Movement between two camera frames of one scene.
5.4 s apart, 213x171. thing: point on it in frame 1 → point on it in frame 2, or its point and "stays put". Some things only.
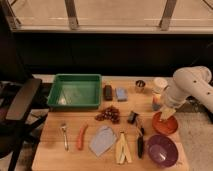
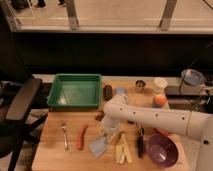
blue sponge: x=121 y=94 stays put
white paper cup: x=159 y=84 stays put
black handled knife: x=140 y=140 stays put
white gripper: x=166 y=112 → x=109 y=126
